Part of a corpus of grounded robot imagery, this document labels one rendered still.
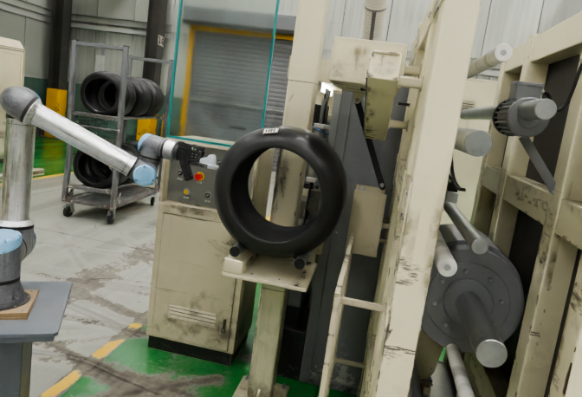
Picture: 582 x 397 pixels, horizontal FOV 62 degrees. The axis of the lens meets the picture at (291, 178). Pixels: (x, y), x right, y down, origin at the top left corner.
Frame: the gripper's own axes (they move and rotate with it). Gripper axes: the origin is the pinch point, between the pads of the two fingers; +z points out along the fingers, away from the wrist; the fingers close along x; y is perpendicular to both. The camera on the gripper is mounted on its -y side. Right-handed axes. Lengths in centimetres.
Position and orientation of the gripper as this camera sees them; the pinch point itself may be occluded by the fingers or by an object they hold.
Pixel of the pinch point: (216, 168)
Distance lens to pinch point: 213.8
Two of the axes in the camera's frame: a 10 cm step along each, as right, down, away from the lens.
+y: 2.5, -9.5, -1.7
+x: 1.9, -1.2, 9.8
